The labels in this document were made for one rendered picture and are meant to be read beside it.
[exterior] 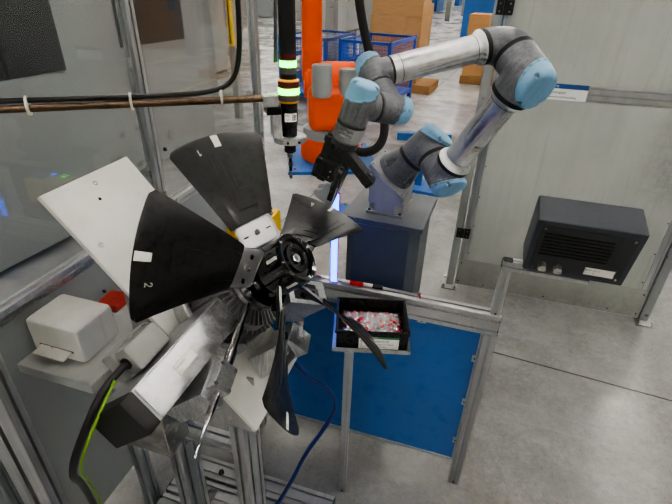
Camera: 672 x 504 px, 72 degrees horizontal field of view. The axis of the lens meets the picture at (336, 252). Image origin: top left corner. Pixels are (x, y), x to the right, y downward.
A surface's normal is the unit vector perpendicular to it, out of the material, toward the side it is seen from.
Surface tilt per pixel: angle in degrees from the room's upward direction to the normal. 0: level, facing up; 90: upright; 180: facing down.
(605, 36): 89
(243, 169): 40
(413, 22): 90
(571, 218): 15
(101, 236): 50
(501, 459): 0
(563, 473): 0
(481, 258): 90
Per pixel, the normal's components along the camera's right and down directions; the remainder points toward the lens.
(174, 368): 0.75, -0.42
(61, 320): 0.03, -0.86
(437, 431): -0.30, 0.48
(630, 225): -0.05, -0.71
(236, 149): 0.31, -0.38
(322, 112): 0.10, 0.51
